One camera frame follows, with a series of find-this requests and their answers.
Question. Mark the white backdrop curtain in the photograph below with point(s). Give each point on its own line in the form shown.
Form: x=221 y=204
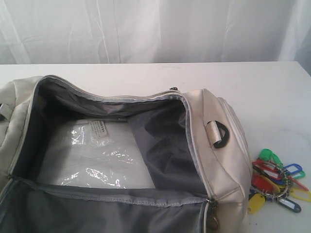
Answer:
x=153 y=31

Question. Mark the bunch of colourful key tags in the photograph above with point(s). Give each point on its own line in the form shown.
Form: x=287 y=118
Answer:
x=272 y=181

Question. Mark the clear plastic wrapped package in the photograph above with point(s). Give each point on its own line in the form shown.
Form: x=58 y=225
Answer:
x=94 y=153

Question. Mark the cream fabric duffel bag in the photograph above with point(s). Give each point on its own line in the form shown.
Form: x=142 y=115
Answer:
x=192 y=144

